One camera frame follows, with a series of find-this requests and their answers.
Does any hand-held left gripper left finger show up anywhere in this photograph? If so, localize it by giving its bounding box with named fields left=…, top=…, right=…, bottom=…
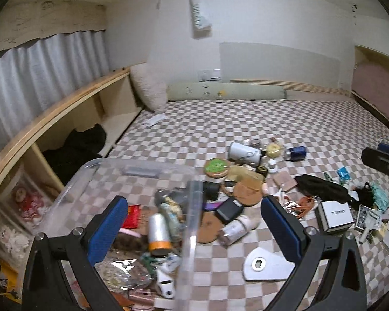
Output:
left=22, top=196, right=130, bottom=311

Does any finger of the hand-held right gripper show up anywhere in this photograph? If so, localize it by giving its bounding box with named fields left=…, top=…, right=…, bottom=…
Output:
left=361, top=142, right=389, bottom=182

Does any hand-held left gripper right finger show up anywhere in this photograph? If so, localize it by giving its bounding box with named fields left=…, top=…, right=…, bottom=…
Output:
left=261, top=195, right=368, bottom=311

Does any clear plastic storage box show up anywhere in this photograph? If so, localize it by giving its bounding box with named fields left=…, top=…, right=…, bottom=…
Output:
left=48, top=158, right=205, bottom=311

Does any red packet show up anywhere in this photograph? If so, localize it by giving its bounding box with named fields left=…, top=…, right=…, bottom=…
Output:
left=121, top=205, right=141, bottom=229

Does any black feathery item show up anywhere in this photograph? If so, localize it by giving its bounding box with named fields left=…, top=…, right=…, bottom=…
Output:
left=352, top=183, right=381, bottom=206

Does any small white bottle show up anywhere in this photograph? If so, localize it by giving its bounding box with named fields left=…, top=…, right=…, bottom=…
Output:
left=218, top=215, right=260, bottom=245

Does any silver foil packet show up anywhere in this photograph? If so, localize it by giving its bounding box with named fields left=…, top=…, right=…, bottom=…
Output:
left=95, top=259, right=153, bottom=294

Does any pink wallet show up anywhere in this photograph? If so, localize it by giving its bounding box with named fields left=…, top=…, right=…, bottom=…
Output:
left=274, top=172, right=299, bottom=192

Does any brown leather round pouch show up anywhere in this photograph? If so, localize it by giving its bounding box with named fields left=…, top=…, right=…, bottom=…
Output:
left=228, top=181, right=263, bottom=206

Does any white bottle with orange cap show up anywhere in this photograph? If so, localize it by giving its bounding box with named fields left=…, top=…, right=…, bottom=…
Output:
left=148, top=213, right=173, bottom=256

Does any black card holder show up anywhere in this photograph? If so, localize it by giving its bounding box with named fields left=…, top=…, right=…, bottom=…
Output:
left=215, top=197, right=244, bottom=225

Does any photo card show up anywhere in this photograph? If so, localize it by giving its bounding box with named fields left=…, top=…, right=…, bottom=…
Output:
left=355, top=205, right=372, bottom=230

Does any white cardboard box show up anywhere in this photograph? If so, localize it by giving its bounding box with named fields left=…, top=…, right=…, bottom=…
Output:
left=315, top=200, right=355, bottom=234

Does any black fabric pouch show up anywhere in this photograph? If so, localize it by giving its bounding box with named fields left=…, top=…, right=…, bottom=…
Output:
left=294, top=174, right=357, bottom=203

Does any amber translucent case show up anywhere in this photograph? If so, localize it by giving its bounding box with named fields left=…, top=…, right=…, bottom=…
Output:
left=228, top=165, right=265, bottom=185

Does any patterned glass jar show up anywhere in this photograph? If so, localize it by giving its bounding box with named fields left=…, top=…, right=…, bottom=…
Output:
left=156, top=189, right=185, bottom=243

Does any round cork coaster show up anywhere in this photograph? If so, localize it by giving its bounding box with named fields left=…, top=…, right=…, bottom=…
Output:
left=196, top=212, right=231, bottom=243

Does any blue can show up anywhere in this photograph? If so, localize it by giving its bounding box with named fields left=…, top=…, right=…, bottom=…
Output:
left=285, top=146, right=307, bottom=161

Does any yellow ball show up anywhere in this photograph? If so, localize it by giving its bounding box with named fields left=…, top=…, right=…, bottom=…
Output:
left=266, top=143, right=282, bottom=159

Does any black cup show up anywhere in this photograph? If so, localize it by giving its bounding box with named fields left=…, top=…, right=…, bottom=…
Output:
left=203, top=181, right=221, bottom=201

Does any white mug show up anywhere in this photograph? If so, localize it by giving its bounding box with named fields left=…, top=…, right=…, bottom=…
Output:
left=227, top=142, right=262, bottom=166

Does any pink headboard cushion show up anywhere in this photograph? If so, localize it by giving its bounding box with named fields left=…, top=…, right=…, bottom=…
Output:
left=352, top=45, right=389, bottom=130

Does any green round tin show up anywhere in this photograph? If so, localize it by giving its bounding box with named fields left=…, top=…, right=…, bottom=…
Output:
left=204, top=158, right=229, bottom=178

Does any black cloth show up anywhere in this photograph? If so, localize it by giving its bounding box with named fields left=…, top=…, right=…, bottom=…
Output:
left=42, top=125, right=107, bottom=183

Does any clear drawer with doll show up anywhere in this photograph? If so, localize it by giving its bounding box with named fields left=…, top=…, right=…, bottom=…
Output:
left=0, top=168, right=52, bottom=230

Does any checkered bed sheet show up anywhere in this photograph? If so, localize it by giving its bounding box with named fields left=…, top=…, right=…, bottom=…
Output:
left=52, top=99, right=389, bottom=311

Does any white remote control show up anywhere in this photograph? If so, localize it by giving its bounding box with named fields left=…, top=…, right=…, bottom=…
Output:
left=144, top=114, right=166, bottom=127

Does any wooden shelf unit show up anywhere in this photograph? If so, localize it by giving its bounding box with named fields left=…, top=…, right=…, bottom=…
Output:
left=0, top=68, right=143, bottom=299

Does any green bolster pillow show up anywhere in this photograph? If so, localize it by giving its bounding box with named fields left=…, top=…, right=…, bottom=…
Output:
left=167, top=82, right=287, bottom=102

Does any white pillow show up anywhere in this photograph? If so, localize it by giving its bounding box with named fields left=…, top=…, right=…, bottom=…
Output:
left=130, top=63, right=168, bottom=112

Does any grey curtain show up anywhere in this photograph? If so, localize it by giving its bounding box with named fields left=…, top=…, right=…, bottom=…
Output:
left=0, top=29, right=111, bottom=166

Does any orange cable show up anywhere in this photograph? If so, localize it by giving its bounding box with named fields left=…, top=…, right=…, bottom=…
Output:
left=293, top=196, right=321, bottom=217

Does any grey wall panel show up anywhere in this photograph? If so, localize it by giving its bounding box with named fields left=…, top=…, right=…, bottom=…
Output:
left=220, top=42, right=341, bottom=88

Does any wall socket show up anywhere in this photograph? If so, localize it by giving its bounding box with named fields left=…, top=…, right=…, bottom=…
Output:
left=198, top=69, right=221, bottom=81

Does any white wall-mounted appliance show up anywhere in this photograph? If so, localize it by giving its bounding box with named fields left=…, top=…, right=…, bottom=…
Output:
left=189, top=0, right=213, bottom=39

